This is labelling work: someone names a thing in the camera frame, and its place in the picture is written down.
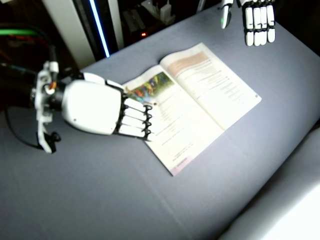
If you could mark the black device with red light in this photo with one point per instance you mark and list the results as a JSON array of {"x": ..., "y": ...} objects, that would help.
[{"x": 142, "y": 33}]

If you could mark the white plastic holder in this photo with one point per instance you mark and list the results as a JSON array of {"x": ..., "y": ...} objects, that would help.
[{"x": 160, "y": 11}]

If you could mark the white pillar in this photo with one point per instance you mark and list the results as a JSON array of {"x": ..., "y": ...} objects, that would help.
[{"x": 72, "y": 30}]

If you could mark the blue light strip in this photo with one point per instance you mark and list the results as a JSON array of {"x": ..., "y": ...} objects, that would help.
[{"x": 100, "y": 27}]

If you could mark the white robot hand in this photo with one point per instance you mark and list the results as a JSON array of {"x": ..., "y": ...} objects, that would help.
[{"x": 90, "y": 107}]

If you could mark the magazine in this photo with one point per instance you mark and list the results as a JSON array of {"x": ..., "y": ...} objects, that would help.
[{"x": 195, "y": 105}]

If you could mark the grey table cloth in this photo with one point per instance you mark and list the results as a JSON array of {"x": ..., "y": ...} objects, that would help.
[{"x": 125, "y": 195}]

